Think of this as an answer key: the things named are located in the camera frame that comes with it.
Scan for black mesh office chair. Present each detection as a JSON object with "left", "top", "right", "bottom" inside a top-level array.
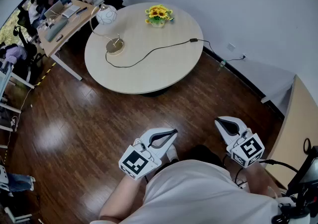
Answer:
[{"left": 13, "top": 25, "right": 47, "bottom": 70}]

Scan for silver laptop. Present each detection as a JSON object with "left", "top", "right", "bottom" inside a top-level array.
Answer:
[{"left": 43, "top": 0, "right": 66, "bottom": 19}]

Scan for round light wooden table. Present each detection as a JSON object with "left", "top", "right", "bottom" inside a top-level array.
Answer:
[{"left": 84, "top": 1, "right": 204, "bottom": 97}]

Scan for thick black cable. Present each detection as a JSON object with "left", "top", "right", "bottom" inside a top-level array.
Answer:
[{"left": 259, "top": 159, "right": 299, "bottom": 174}]

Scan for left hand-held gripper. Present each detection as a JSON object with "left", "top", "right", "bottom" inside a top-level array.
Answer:
[{"left": 118, "top": 128, "right": 178, "bottom": 181}]

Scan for person's white shirt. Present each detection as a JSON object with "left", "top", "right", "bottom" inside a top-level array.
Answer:
[{"left": 90, "top": 159, "right": 311, "bottom": 224}]

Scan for black monitor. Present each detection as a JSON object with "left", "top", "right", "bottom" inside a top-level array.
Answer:
[{"left": 288, "top": 145, "right": 318, "bottom": 191}]

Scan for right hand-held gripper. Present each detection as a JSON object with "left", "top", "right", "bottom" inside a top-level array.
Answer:
[{"left": 215, "top": 116, "right": 265, "bottom": 168}]

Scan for black lamp cable with switch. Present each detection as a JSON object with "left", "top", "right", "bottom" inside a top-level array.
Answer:
[{"left": 104, "top": 38, "right": 246, "bottom": 69}]

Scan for open white notebook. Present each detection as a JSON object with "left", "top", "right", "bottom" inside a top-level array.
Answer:
[{"left": 61, "top": 4, "right": 81, "bottom": 18}]

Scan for light wooden cabinet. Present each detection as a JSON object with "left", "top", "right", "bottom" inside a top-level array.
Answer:
[{"left": 264, "top": 74, "right": 318, "bottom": 190}]

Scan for grey bag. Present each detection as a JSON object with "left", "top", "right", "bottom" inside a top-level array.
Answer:
[{"left": 44, "top": 18, "right": 69, "bottom": 42}]

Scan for black ring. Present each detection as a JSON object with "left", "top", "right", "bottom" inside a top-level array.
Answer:
[{"left": 303, "top": 138, "right": 313, "bottom": 153}]

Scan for black white body harness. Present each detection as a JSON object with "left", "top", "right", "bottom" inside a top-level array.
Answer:
[{"left": 272, "top": 202, "right": 311, "bottom": 224}]

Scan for rectangular wooden desk white legs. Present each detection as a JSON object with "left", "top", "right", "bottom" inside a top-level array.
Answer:
[{"left": 37, "top": 0, "right": 100, "bottom": 81}]

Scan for white shelf frame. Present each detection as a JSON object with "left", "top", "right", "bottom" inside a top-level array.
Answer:
[{"left": 0, "top": 60, "right": 35, "bottom": 149}]

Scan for person's dark trousers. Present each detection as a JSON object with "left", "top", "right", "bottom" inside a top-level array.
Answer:
[{"left": 154, "top": 145, "right": 227, "bottom": 176}]

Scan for person's right forearm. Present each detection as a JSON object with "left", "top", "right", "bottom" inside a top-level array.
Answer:
[{"left": 244, "top": 160, "right": 283, "bottom": 199}]

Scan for potted yellow sunflowers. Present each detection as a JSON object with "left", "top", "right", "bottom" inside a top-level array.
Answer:
[{"left": 145, "top": 4, "right": 175, "bottom": 29}]

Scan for person's white shoe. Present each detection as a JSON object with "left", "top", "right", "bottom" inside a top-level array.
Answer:
[{"left": 166, "top": 145, "right": 179, "bottom": 161}]

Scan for gold lamp light white globe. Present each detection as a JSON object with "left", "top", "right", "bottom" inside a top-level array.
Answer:
[{"left": 89, "top": 3, "right": 126, "bottom": 56}]

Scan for person's left forearm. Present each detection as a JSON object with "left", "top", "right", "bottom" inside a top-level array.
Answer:
[{"left": 99, "top": 174, "right": 153, "bottom": 221}]

